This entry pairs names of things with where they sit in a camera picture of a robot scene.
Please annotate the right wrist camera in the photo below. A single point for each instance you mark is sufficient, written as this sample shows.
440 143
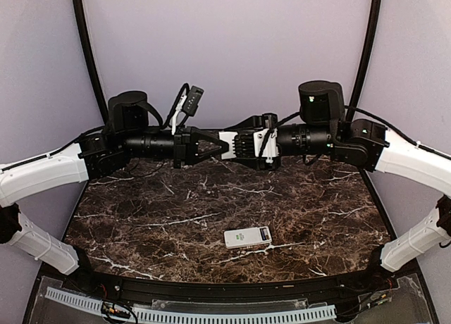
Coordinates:
248 145

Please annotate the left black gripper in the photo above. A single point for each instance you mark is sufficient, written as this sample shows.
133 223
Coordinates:
187 146

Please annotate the right black frame post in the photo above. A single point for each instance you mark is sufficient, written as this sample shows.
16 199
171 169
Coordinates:
365 59

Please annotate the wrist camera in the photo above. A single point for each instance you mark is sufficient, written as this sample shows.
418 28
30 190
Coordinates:
187 102
248 145

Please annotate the blue AAA battery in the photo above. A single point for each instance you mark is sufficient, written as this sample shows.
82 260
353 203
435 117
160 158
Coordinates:
261 232

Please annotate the white slotted cable duct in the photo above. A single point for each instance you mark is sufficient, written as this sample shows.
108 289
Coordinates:
171 312

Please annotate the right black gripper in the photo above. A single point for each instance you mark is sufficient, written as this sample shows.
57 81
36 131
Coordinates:
255 121

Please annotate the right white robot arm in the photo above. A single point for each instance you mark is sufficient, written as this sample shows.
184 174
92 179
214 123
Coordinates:
370 143

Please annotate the white remote control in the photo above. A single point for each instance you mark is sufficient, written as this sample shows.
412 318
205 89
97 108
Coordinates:
247 237

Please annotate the left black frame post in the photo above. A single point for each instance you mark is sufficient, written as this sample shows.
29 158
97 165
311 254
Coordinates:
94 78

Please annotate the black frame post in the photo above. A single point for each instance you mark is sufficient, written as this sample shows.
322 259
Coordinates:
365 59
94 78

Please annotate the black curved front rail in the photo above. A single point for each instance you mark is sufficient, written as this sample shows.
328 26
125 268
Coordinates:
340 288

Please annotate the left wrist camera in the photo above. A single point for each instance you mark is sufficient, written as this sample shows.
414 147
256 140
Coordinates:
187 102

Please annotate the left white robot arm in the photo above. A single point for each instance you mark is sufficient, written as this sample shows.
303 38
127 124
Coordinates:
134 130

